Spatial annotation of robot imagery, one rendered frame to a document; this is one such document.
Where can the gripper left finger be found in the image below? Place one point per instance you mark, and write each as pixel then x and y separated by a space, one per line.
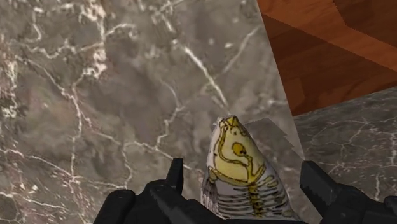
pixel 161 201

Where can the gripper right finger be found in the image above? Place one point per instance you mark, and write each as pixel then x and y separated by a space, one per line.
pixel 335 198

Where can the yellow and white fish toy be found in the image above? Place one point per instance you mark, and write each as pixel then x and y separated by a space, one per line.
pixel 240 173

